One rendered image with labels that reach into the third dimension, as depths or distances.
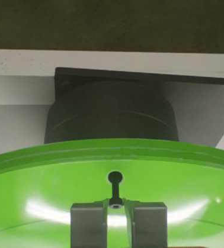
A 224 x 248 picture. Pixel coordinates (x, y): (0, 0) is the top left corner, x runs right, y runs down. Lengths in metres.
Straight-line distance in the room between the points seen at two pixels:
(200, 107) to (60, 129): 0.15
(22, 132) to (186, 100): 0.20
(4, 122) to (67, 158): 0.24
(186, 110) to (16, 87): 0.18
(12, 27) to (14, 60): 1.14
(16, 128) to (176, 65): 0.20
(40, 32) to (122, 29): 0.35
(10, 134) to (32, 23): 1.07
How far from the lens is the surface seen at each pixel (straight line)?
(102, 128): 0.29
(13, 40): 1.54
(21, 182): 0.20
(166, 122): 0.33
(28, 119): 0.40
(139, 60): 0.36
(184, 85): 0.34
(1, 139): 0.44
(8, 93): 0.37
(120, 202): 0.18
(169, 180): 0.19
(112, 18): 1.42
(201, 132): 0.41
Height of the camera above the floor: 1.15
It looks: 36 degrees down
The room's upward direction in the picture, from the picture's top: 179 degrees clockwise
